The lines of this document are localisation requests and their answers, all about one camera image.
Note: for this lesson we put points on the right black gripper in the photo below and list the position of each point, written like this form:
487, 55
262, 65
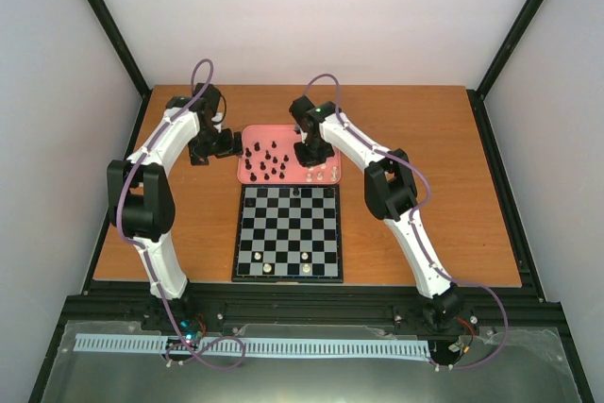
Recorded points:
306, 161

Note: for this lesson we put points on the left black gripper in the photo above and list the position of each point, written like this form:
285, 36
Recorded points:
196, 153

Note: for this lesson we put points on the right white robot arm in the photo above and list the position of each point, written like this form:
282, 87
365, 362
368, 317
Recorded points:
390, 194

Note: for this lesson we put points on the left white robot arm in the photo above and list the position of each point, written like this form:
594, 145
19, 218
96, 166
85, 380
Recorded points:
141, 204

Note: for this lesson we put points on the pink plastic tray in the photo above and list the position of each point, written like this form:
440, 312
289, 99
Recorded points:
283, 167

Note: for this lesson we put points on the black and white chessboard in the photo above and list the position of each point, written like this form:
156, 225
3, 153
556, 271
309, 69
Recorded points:
281, 227

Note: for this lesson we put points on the clear acrylic sheet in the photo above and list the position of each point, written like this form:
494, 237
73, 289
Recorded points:
528, 367

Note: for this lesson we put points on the black aluminium frame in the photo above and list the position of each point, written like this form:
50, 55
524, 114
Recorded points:
314, 306

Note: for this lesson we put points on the light blue cable duct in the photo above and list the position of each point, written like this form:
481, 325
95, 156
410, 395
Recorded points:
266, 348

